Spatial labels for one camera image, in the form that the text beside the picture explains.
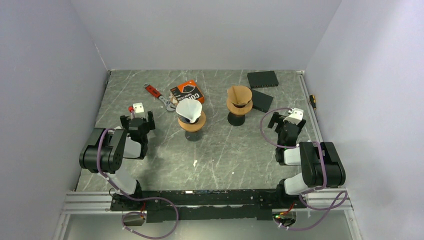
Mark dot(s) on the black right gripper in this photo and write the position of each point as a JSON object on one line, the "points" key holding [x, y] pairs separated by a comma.
{"points": [[276, 117]]}

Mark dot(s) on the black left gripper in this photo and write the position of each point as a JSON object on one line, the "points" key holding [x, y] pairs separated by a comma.
{"points": [[149, 124]]}

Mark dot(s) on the brown paper filter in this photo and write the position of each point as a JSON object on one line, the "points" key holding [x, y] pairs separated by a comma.
{"points": [[239, 95]]}

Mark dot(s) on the paper coffee filters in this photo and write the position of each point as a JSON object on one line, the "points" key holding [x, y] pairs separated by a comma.
{"points": [[173, 100]]}

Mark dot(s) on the white paper coffee filter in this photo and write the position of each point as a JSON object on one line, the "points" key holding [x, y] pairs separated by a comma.
{"points": [[189, 110]]}

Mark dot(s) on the wooden dripper ring holder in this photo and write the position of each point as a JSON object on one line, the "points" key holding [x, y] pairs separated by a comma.
{"points": [[194, 127]]}

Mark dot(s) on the orange coffee filter box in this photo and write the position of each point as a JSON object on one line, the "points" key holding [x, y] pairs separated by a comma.
{"points": [[187, 90]]}

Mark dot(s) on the red and black cup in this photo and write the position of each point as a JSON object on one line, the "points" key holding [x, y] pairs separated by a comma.
{"points": [[235, 120]]}

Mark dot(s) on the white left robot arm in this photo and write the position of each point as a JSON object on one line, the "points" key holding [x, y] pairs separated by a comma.
{"points": [[106, 148]]}

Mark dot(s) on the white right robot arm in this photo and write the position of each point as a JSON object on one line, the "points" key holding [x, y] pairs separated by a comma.
{"points": [[319, 162]]}

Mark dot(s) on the black rectangular box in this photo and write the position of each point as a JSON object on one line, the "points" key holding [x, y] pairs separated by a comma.
{"points": [[262, 79], [261, 101]]}

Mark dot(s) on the yellow black screwdriver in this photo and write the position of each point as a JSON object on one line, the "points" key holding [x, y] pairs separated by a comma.
{"points": [[312, 101]]}

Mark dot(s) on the glass carafe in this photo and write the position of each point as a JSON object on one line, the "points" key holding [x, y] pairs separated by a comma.
{"points": [[193, 136]]}

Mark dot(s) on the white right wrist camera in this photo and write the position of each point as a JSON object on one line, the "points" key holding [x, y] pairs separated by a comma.
{"points": [[295, 116]]}

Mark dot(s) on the red handled adjustable wrench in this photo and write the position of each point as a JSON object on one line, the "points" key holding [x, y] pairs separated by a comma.
{"points": [[169, 106]]}

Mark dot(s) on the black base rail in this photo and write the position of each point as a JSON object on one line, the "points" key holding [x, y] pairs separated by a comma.
{"points": [[168, 205]]}

